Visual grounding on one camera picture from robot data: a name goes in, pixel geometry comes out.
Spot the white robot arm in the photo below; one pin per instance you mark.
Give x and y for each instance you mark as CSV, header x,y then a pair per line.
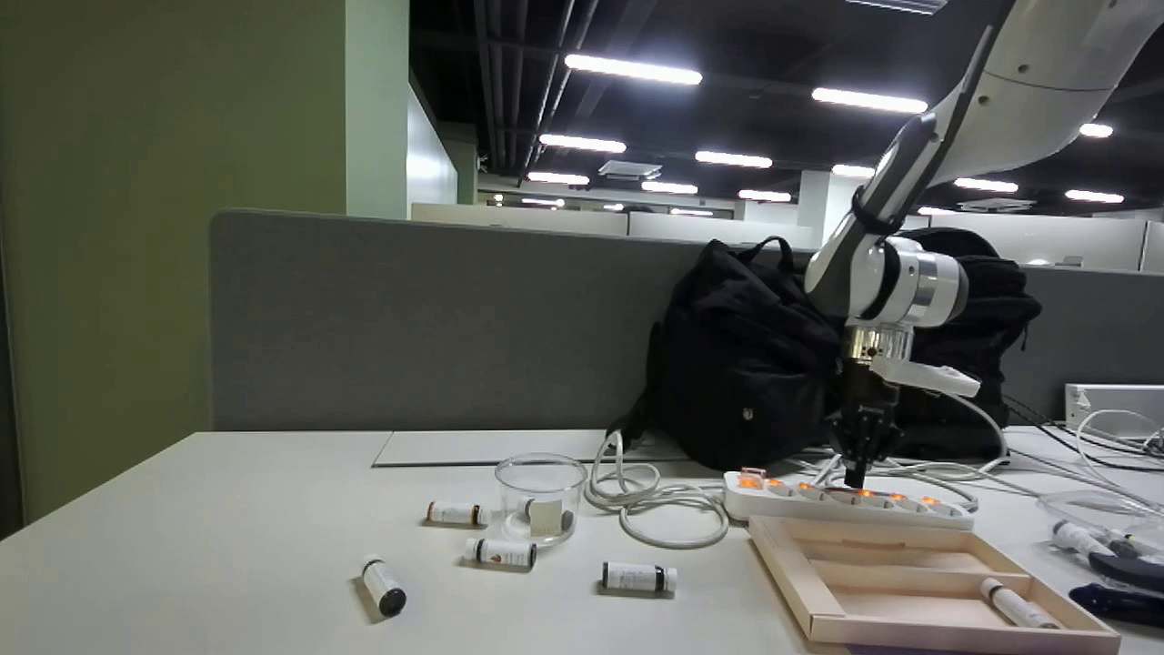
x,y
1023,95

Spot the white marker in tray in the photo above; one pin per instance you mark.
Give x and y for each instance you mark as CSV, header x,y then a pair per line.
x,y
1015,607

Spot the white power strip orange switches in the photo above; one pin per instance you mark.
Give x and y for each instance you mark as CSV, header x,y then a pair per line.
x,y
795,496

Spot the white cylinder right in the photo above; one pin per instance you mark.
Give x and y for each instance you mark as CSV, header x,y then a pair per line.
x,y
636,581

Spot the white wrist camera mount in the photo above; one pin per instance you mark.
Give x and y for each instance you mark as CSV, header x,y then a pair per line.
x,y
888,354

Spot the black backpack right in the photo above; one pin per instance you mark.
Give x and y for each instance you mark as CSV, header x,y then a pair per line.
x,y
977,338

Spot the clear glass beaker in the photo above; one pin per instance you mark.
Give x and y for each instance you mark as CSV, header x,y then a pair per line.
x,y
540,491

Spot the black backpack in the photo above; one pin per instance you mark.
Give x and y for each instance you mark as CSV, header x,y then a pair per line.
x,y
738,362
977,338

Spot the white cylinder middle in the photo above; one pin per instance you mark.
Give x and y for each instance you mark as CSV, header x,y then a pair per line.
x,y
504,553

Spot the dark object right edge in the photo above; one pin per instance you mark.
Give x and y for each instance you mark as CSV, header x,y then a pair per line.
x,y
1122,605

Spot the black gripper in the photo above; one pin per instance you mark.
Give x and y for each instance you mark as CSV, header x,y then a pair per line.
x,y
868,421

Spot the black backpack left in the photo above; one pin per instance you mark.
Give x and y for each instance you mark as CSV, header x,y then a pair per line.
x,y
738,362

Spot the grey desk partition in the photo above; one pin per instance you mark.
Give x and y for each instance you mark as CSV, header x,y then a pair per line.
x,y
402,324

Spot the white cylinder far left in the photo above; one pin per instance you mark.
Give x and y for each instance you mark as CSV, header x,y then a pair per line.
x,y
457,514

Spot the wooden tray frame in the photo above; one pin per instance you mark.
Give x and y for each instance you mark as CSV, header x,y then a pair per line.
x,y
908,587

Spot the white cylinder black cap front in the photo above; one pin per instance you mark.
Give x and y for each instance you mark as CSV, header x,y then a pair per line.
x,y
382,590

